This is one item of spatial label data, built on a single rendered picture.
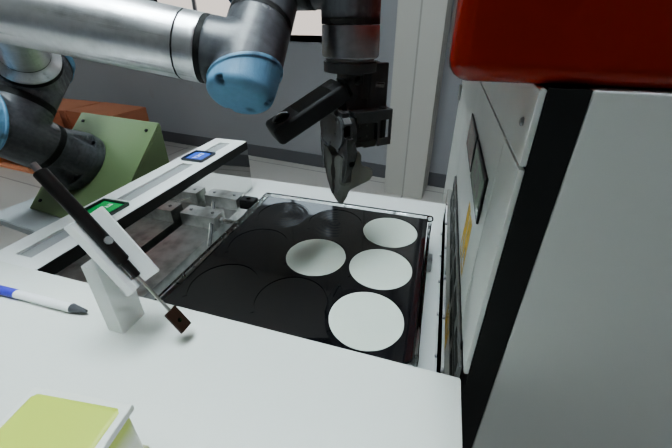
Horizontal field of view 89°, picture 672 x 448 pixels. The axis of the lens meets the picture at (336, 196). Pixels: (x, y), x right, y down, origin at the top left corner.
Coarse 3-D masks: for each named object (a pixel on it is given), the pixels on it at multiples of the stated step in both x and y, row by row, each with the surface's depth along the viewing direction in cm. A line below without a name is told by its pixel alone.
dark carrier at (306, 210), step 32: (256, 224) 66; (288, 224) 66; (320, 224) 66; (352, 224) 66; (416, 224) 66; (224, 256) 57; (256, 256) 57; (352, 256) 57; (416, 256) 57; (192, 288) 50; (224, 288) 50; (256, 288) 50; (288, 288) 50; (320, 288) 50; (352, 288) 50; (416, 288) 50; (256, 320) 45; (288, 320) 45; (320, 320) 45; (384, 352) 41
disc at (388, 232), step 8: (368, 224) 66; (376, 224) 66; (384, 224) 66; (392, 224) 66; (400, 224) 66; (408, 224) 66; (368, 232) 63; (376, 232) 63; (384, 232) 63; (392, 232) 63; (400, 232) 63; (408, 232) 63; (416, 232) 63; (376, 240) 61; (384, 240) 61; (392, 240) 61; (400, 240) 61; (408, 240) 61
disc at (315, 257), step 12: (312, 240) 61; (324, 240) 61; (288, 252) 58; (300, 252) 58; (312, 252) 58; (324, 252) 58; (336, 252) 58; (288, 264) 55; (300, 264) 55; (312, 264) 55; (324, 264) 55; (336, 264) 55
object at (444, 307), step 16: (448, 192) 69; (448, 208) 63; (448, 224) 58; (448, 240) 54; (448, 256) 50; (448, 272) 47; (448, 288) 44; (448, 304) 42; (448, 320) 40; (448, 336) 38; (448, 352) 36; (448, 368) 34
